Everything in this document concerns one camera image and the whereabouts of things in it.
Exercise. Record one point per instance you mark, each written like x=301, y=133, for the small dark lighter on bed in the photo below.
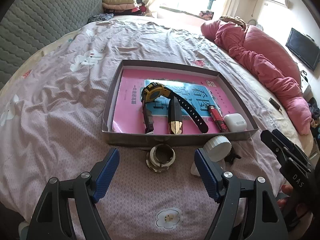
x=275, y=104

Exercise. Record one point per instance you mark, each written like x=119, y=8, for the pink floral bed sheet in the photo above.
x=51, y=117

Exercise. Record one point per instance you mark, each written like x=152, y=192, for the white earbuds case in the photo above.
x=235, y=122

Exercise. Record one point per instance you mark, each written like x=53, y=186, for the person's right hand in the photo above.
x=301, y=209

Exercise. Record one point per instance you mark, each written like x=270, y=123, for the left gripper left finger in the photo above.
x=52, y=217

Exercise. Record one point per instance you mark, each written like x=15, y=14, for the yellow black wristwatch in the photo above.
x=155, y=90

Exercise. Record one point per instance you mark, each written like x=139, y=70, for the black flat television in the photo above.
x=304, y=48

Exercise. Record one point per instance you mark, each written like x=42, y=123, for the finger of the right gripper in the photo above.
x=275, y=145
x=292, y=147

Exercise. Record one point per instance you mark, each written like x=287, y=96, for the grey quilted headboard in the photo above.
x=30, y=25

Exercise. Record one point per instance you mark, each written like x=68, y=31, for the pink and blue book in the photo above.
x=135, y=116

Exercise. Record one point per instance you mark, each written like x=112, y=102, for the clear tape roll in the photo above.
x=160, y=158

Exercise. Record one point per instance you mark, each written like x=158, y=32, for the folded clothes pile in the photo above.
x=124, y=7

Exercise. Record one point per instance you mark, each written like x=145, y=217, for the red lighter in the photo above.
x=218, y=119

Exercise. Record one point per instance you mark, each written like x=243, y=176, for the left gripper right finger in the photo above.
x=247, y=208

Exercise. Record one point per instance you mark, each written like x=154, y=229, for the black hair claw clip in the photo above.
x=231, y=157

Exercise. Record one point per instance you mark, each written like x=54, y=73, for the small white medicine bottle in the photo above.
x=194, y=170

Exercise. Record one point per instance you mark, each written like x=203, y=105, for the large white ribbed jar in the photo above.
x=217, y=148

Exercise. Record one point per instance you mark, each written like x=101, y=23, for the pink quilted duvet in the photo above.
x=230, y=37

